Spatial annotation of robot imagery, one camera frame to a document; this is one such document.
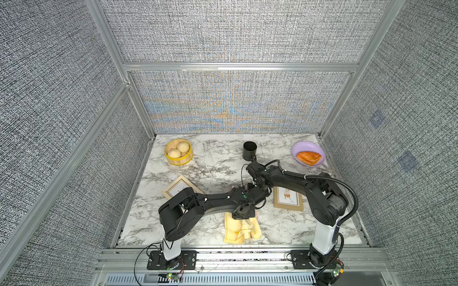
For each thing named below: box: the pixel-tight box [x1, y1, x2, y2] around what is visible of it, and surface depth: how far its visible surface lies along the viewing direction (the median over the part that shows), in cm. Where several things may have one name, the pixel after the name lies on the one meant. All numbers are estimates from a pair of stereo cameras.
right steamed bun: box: [177, 141, 191, 153], surface depth 108 cm
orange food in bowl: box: [296, 150, 323, 166], surface depth 107 cm
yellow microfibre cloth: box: [223, 212, 263, 244], surface depth 80 cm
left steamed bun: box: [167, 148, 182, 159], surface depth 105 cm
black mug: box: [242, 140, 258, 162], surface depth 105 cm
